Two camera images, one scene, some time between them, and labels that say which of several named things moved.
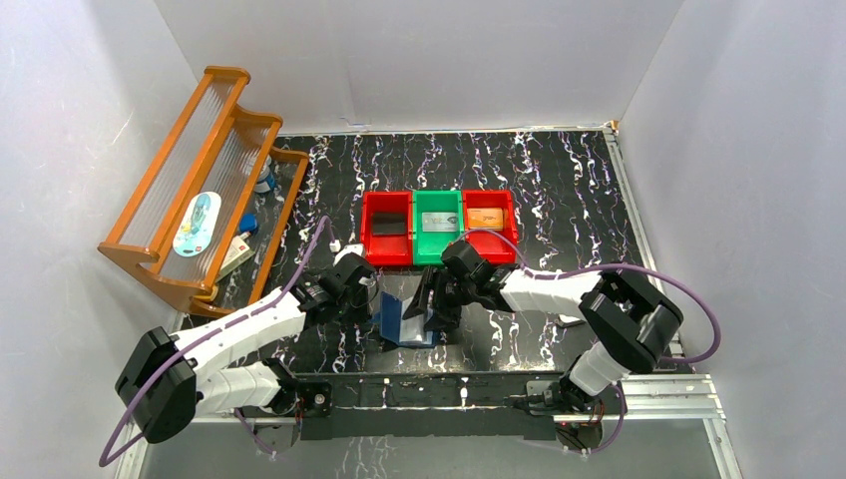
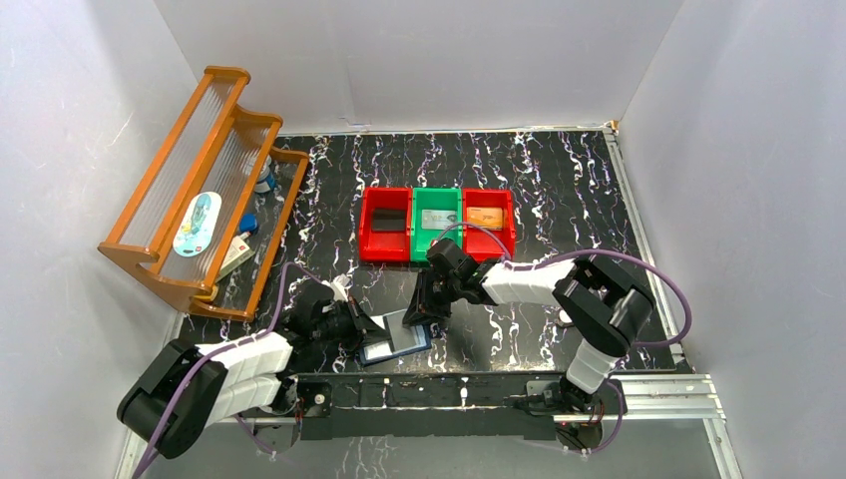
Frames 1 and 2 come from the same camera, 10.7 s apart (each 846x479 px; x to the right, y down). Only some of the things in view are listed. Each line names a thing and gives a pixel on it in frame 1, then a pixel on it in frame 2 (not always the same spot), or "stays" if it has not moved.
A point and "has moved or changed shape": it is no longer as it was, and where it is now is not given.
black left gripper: x=360 y=300 -> x=360 y=323
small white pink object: x=566 y=321 stays
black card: x=388 y=224 stays
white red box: x=238 y=251 stays
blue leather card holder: x=407 y=331 has moved or changed shape
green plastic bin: x=437 y=222 stays
